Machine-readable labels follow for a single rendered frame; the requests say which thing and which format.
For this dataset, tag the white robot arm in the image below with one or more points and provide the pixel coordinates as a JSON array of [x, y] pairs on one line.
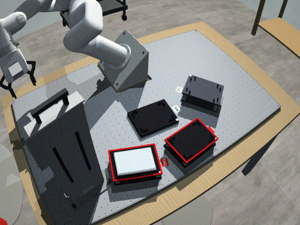
[[85, 21]]

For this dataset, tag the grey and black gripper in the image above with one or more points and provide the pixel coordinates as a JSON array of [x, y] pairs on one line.
[[8, 60]]

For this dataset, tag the white microplate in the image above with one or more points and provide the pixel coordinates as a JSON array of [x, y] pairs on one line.
[[134, 161]]

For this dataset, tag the black rectangular nest with red border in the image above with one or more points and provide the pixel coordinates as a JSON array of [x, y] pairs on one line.
[[190, 142], [136, 177]]

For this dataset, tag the dark grey rectangular nest with corner posts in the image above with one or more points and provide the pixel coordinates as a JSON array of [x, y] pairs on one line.
[[202, 93]]

